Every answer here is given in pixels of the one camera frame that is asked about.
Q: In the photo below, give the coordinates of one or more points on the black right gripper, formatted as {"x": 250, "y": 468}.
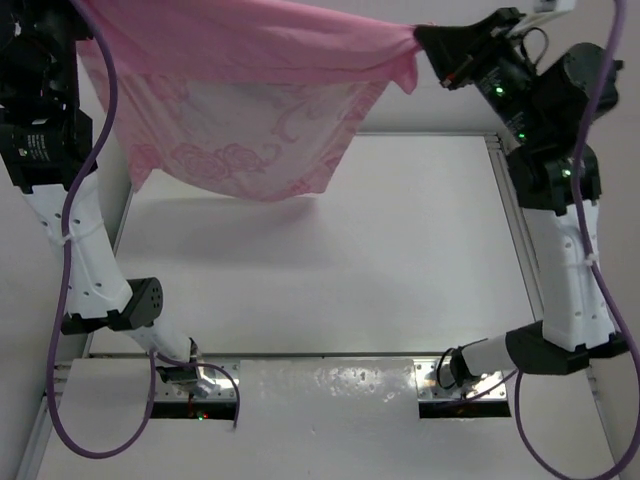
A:
{"x": 454, "y": 50}

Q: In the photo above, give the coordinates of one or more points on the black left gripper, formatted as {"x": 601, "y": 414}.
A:
{"x": 75, "y": 30}

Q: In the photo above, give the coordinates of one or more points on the pink pillowcase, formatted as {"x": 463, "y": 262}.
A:
{"x": 256, "y": 100}

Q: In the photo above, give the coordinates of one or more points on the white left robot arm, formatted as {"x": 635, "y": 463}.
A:
{"x": 50, "y": 152}

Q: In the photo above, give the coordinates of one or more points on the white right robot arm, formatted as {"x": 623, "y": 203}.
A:
{"x": 556, "y": 179}

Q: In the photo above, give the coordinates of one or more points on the white front cover board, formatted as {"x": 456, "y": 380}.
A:
{"x": 321, "y": 419}

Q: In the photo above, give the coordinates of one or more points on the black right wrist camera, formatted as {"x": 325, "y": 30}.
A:
{"x": 545, "y": 11}

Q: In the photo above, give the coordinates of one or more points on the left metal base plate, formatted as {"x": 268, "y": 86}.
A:
{"x": 202, "y": 384}

